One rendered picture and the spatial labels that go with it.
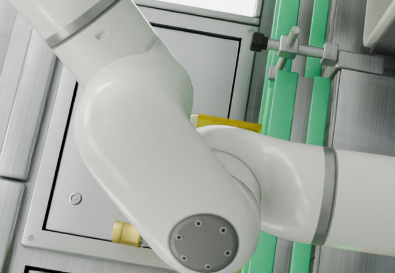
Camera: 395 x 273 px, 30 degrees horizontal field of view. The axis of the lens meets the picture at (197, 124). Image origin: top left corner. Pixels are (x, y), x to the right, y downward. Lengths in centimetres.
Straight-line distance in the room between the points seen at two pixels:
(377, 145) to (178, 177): 51
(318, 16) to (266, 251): 42
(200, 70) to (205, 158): 76
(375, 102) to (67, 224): 55
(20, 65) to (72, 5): 76
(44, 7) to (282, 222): 29
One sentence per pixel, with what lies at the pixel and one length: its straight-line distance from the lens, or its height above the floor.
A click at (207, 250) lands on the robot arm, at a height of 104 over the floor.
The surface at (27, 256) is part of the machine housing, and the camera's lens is 130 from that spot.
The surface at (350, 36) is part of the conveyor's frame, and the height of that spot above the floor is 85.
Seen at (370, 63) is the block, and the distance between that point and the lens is 109.
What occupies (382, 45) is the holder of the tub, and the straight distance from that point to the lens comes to 111.
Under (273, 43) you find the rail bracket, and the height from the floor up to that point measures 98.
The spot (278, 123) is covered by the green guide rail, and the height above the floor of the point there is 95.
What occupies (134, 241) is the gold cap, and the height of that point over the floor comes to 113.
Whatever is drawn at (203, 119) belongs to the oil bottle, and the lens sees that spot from 115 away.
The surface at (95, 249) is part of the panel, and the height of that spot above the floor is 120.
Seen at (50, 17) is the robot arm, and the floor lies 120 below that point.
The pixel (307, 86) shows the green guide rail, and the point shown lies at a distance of 107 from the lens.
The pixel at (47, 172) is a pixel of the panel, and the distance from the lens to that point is 129.
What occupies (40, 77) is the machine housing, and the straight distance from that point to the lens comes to 135.
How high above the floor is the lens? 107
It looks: level
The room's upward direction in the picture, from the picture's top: 80 degrees counter-clockwise
